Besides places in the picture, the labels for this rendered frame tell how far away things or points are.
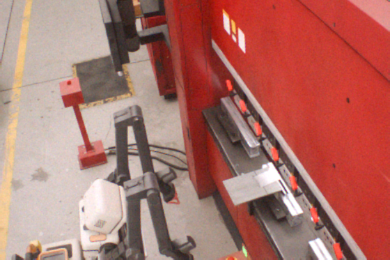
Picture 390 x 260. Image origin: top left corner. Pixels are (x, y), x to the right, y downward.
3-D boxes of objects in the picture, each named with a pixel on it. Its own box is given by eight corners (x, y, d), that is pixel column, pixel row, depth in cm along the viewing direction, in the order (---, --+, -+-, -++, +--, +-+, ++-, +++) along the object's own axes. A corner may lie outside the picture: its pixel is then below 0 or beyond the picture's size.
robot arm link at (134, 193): (120, 173, 182) (122, 192, 174) (156, 169, 185) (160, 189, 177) (124, 246, 209) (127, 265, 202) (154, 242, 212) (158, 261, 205)
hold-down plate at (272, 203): (254, 183, 275) (254, 180, 273) (263, 180, 276) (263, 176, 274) (277, 222, 252) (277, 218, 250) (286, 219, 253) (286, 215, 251)
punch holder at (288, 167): (278, 169, 241) (279, 144, 230) (294, 164, 242) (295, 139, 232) (292, 189, 229) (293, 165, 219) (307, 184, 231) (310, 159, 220)
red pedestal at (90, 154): (77, 155, 433) (52, 80, 380) (104, 148, 438) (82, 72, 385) (80, 170, 418) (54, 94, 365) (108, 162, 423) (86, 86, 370)
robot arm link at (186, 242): (157, 236, 210) (160, 252, 203) (178, 224, 207) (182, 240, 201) (172, 247, 217) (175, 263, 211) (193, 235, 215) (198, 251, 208)
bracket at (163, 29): (138, 39, 355) (136, 31, 351) (170, 31, 360) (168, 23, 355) (151, 67, 325) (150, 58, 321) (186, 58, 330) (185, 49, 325)
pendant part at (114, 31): (106, 39, 340) (96, -7, 317) (123, 35, 342) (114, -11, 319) (114, 72, 306) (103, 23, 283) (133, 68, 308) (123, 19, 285)
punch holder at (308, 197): (296, 197, 226) (298, 173, 215) (312, 192, 227) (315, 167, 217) (311, 220, 215) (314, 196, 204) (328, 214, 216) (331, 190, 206)
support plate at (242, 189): (222, 182, 262) (222, 180, 261) (267, 168, 267) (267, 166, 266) (235, 205, 249) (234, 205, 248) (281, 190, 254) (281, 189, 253)
